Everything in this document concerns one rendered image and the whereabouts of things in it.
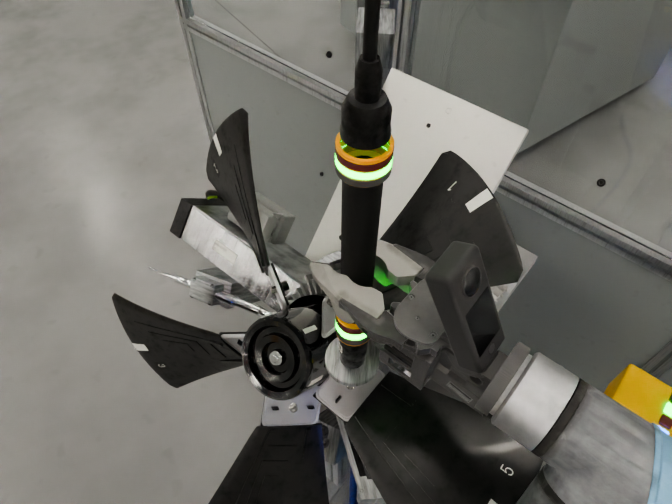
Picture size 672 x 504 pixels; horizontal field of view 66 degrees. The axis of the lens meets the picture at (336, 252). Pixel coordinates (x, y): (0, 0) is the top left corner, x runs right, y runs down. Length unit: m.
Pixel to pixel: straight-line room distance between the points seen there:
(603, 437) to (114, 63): 3.58
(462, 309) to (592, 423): 0.13
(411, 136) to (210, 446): 1.42
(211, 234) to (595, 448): 0.75
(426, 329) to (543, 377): 0.10
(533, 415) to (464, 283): 0.13
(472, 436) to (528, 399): 0.28
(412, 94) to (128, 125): 2.46
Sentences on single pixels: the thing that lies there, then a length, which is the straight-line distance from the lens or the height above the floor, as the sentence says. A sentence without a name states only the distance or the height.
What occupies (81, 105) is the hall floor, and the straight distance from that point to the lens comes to 3.48.
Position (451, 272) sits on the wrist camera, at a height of 1.56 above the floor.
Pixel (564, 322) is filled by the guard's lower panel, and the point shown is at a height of 0.64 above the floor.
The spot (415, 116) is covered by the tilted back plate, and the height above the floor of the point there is 1.32.
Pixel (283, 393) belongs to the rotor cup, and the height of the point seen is 1.20.
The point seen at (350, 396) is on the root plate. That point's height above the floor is 1.18.
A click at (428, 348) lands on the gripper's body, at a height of 1.47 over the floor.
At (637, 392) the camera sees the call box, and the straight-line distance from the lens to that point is 1.00.
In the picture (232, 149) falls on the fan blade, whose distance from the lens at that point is 0.78.
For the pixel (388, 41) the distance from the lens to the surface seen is 1.00.
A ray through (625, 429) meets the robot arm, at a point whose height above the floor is 1.48.
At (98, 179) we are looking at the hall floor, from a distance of 2.94.
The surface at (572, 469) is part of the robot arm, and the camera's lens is 0.48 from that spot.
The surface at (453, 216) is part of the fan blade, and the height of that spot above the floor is 1.40.
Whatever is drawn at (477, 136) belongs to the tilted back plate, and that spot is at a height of 1.33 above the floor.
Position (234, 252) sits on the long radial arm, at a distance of 0.96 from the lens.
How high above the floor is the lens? 1.88
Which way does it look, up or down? 53 degrees down
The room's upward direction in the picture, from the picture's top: straight up
